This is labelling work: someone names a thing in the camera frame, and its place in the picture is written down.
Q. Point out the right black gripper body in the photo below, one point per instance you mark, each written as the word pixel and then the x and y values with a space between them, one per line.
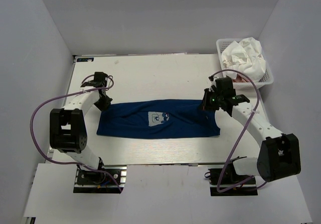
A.
pixel 217 97

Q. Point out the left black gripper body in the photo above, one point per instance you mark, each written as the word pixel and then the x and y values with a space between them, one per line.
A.
pixel 104 103

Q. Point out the pink t shirt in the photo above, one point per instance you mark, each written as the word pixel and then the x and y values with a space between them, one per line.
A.
pixel 240 79

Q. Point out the blue t shirt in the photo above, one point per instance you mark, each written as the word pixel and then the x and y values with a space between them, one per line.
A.
pixel 158 119

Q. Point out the white t shirt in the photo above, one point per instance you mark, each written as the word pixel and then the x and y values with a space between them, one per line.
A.
pixel 244 56

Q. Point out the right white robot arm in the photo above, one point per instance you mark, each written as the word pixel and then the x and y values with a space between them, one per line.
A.
pixel 279 155

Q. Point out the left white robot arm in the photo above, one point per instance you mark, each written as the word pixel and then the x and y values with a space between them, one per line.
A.
pixel 68 132

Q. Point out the blue table label sticker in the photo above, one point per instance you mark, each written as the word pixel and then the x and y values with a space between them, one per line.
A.
pixel 89 59

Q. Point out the white plastic basket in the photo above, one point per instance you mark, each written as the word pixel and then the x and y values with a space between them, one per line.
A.
pixel 221 44

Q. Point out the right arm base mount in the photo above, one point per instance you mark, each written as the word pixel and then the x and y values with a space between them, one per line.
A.
pixel 229 178

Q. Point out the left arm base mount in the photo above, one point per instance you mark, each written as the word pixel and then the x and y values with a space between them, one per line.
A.
pixel 98 183

